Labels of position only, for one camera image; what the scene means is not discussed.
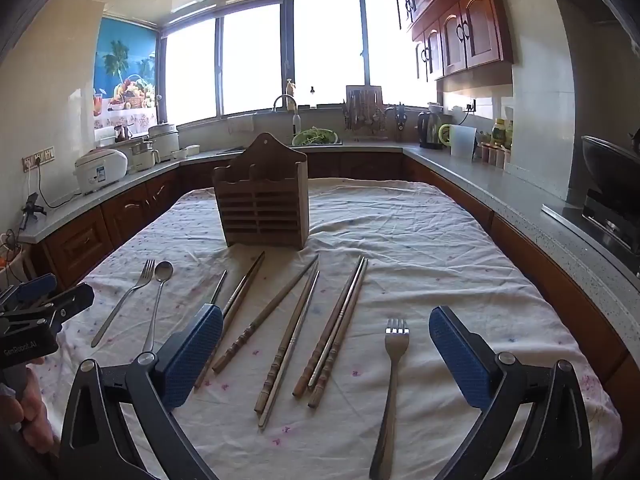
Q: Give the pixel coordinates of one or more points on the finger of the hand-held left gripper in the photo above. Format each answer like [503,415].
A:
[70,300]
[32,289]

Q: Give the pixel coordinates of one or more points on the metal utensil drying rack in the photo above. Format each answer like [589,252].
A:
[365,117]

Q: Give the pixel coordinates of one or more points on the steel electric kettle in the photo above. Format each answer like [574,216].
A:
[429,132]

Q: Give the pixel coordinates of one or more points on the white dish cloth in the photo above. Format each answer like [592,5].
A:
[241,123]

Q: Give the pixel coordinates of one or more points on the wooden upper cabinets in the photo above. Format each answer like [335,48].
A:
[475,30]

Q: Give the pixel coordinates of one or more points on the small white dish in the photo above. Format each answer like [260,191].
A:
[177,153]
[192,149]

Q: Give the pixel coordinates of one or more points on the person's left hand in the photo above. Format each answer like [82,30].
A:
[37,410]

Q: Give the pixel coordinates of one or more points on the chrome kitchen faucet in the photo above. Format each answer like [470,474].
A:
[285,96]

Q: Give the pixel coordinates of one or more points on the black gas stove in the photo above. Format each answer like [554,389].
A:
[605,220]

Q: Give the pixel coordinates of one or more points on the black wok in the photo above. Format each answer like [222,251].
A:
[612,165]

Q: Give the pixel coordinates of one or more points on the tropical fruit wall poster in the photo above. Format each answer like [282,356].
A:
[125,60]

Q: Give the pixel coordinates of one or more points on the grey speckled countertop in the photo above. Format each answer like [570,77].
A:
[500,185]

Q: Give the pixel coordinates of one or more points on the small clear pump bottle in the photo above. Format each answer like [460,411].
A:
[312,97]

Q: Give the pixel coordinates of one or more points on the brown wooden chopstick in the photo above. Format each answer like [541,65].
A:
[312,360]
[328,360]
[269,310]
[252,274]
[289,340]

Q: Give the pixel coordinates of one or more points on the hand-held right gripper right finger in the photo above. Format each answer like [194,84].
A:
[460,360]

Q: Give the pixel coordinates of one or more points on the row of spice jars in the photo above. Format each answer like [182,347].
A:
[492,156]

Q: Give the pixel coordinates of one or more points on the small white steamer pot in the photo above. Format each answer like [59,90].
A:
[142,157]

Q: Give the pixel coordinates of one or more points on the yellow dish soap bottle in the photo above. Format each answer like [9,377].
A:
[289,87]

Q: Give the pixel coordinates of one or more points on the green colander with vegetables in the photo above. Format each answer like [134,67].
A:
[315,137]

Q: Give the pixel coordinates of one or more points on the wooden cutting board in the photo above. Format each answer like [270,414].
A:
[364,91]

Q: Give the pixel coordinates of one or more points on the silver metal fork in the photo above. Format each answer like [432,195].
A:
[125,302]
[395,385]

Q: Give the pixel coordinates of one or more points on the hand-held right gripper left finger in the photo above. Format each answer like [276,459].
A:
[192,355]

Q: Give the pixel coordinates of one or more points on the silver metal spoon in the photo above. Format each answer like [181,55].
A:
[163,271]

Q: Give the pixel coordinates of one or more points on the white rice cooker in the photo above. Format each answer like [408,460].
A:
[100,170]

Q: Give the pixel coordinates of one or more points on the white floral tablecloth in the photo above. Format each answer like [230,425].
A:
[425,240]

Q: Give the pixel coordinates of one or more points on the wall power socket strip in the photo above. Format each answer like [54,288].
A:
[37,157]

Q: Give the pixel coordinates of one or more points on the knife block with scissors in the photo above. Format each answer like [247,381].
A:
[400,120]

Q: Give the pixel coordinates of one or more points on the black phone holder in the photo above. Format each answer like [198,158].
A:
[30,207]

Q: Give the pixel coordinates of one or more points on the wooden utensil holder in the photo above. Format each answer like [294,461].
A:
[260,205]

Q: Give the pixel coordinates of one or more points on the wooden base cabinets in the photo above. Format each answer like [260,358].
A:
[75,245]

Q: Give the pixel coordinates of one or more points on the large kitchen window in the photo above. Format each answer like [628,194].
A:
[325,50]

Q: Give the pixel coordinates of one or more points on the small white bowl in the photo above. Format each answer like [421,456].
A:
[435,106]

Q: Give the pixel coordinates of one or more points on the large white electric pot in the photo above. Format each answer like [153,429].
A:
[164,142]

